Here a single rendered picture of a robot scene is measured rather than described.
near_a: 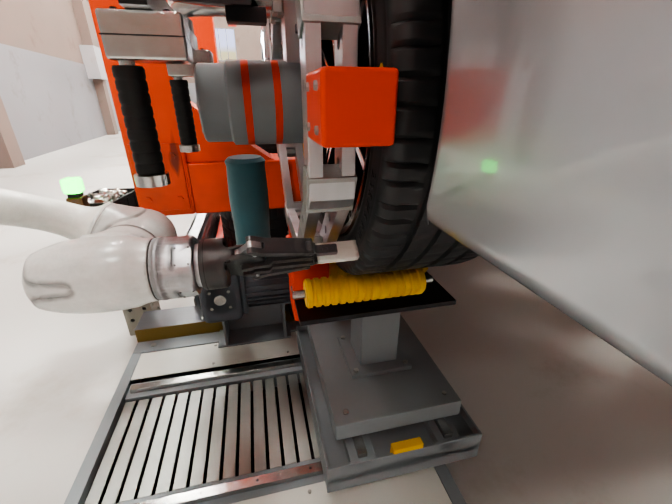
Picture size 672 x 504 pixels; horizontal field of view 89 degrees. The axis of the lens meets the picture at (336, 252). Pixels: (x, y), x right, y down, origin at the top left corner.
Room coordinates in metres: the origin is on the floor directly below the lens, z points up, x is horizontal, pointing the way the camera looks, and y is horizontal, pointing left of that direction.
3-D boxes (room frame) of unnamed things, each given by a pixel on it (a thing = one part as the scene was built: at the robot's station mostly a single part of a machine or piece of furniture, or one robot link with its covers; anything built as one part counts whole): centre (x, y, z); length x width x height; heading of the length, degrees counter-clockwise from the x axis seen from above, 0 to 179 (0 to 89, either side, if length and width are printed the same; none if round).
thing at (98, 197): (1.11, 0.77, 0.51); 0.20 x 0.14 x 0.13; 5
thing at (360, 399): (0.73, -0.10, 0.32); 0.40 x 0.30 x 0.28; 13
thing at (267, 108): (0.68, 0.14, 0.85); 0.21 x 0.14 x 0.14; 103
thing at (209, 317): (0.97, 0.23, 0.26); 0.42 x 0.18 x 0.35; 103
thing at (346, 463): (0.73, -0.10, 0.13); 0.50 x 0.36 x 0.10; 13
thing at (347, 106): (0.39, -0.01, 0.85); 0.09 x 0.08 x 0.07; 13
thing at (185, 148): (0.80, 0.33, 0.83); 0.04 x 0.04 x 0.16
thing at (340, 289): (0.60, -0.06, 0.51); 0.29 x 0.06 x 0.06; 103
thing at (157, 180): (0.47, 0.26, 0.83); 0.04 x 0.04 x 0.16
